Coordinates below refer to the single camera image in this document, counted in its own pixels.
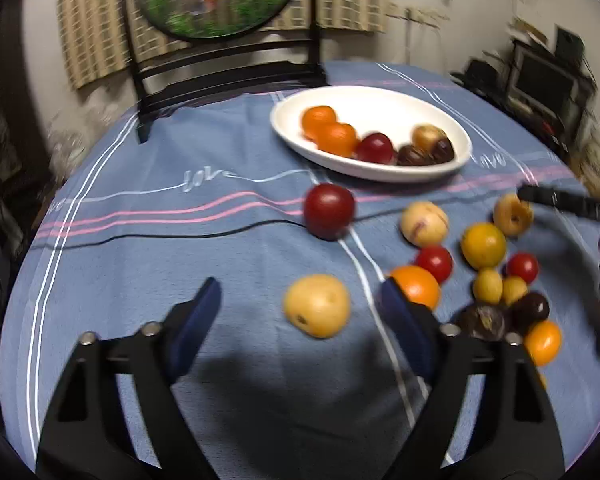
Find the dark purple mangosteen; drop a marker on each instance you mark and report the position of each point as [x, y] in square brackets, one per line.
[482, 321]

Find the dark red plum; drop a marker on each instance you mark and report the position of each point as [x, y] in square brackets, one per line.
[376, 148]
[328, 211]

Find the black speaker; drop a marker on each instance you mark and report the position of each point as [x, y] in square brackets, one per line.
[569, 48]

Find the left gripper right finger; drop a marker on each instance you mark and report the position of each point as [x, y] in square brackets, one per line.
[414, 326]

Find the dark purple plum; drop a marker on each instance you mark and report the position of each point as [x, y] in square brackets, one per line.
[526, 312]

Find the small orange fruit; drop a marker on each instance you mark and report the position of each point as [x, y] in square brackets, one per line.
[418, 284]

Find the dark red plum back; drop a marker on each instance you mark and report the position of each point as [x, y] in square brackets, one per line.
[328, 211]

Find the brown mangosteen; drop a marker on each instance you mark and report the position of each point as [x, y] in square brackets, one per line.
[411, 155]

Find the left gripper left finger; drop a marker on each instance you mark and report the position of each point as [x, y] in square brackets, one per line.
[188, 325]

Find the beige potato-like fruit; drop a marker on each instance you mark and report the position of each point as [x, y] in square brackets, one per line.
[512, 215]

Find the white oval plate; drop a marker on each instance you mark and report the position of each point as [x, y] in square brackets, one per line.
[371, 110]

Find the large mandarin orange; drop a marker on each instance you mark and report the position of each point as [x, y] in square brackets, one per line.
[314, 119]
[337, 139]

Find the beige round fruit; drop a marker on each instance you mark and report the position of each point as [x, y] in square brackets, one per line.
[426, 136]

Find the computer monitor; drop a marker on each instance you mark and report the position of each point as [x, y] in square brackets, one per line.
[535, 81]

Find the small orange tomato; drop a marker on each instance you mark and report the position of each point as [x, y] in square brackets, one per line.
[543, 342]

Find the olive green round fruit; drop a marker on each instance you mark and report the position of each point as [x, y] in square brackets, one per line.
[483, 245]

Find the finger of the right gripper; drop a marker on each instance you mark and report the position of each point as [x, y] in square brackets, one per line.
[579, 205]

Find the small dark plum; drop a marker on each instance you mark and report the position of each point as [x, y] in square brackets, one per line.
[442, 151]

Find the goldfish screen on black stand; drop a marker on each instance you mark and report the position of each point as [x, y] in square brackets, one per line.
[231, 81]

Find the blue striped tablecloth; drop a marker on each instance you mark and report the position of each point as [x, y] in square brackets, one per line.
[214, 193]

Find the red cherry tomato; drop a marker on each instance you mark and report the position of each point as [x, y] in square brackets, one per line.
[523, 265]
[437, 260]

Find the small yellow longan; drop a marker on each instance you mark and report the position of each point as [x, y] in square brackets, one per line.
[487, 287]
[514, 288]

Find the pale yellow round fruit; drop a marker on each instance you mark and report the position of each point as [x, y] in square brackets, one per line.
[318, 305]

